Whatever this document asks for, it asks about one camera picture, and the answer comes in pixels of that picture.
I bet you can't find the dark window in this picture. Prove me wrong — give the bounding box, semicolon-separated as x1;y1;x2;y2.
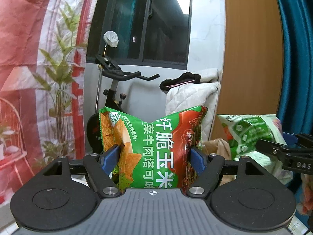
86;0;192;70

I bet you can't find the pale green snack bag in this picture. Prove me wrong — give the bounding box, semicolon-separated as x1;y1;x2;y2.
217;114;293;185

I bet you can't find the wooden board panel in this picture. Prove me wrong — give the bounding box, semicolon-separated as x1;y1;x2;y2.
211;0;284;140

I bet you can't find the red printed backdrop cloth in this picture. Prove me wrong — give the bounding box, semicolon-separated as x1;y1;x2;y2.
1;0;97;205

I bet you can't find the green corn chip bag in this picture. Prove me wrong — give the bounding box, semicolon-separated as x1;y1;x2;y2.
99;106;207;191

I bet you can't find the black garment with pink stripe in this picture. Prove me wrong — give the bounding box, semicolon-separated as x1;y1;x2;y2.
159;72;201;93

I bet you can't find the white quilted blanket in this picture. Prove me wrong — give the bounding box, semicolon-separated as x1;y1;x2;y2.
165;68;221;141

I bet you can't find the blue curtain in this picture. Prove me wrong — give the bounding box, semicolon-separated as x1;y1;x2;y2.
277;0;312;134

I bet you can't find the person right hand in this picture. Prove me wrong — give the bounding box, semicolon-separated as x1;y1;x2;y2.
299;174;312;215

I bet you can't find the brown cardboard box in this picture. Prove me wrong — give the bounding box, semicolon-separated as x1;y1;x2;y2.
201;138;237;186

